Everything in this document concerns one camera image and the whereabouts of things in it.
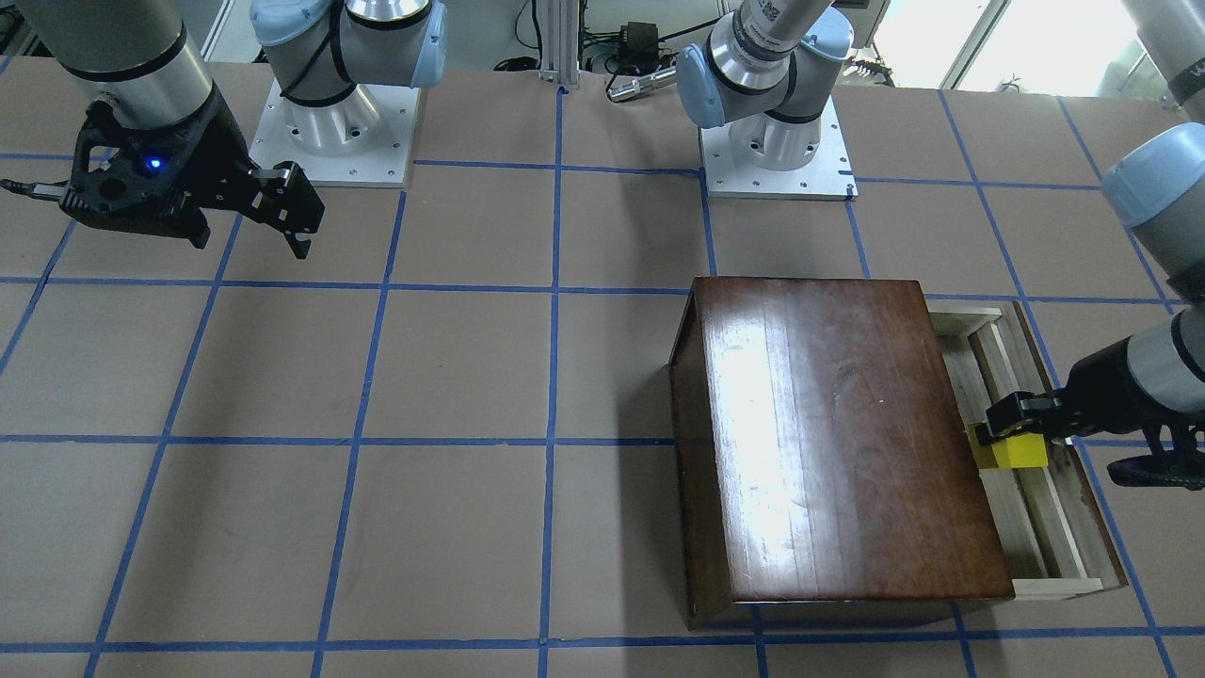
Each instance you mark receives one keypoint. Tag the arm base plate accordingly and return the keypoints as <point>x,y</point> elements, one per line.
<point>365,141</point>
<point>764,158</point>

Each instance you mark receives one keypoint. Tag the light wooden drawer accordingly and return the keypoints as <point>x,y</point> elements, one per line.
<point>1056,543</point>

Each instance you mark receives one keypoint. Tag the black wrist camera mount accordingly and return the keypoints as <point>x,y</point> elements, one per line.
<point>1174,460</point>

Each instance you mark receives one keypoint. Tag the aluminium frame post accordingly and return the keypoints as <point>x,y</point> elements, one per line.
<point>559,42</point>

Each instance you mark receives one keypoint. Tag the black power adapter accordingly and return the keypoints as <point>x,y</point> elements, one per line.
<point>638,40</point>

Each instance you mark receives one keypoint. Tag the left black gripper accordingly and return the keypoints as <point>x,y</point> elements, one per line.
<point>1098,384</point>

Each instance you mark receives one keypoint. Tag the yellow block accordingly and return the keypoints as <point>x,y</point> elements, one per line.
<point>1021,451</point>

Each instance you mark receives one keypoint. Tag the dark wooden drawer cabinet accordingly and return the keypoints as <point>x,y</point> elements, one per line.
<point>823,464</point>

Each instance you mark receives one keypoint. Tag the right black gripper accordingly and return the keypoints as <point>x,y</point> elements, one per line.
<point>215,143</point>

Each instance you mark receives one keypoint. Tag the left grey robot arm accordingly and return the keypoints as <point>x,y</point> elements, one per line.
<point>1150,382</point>

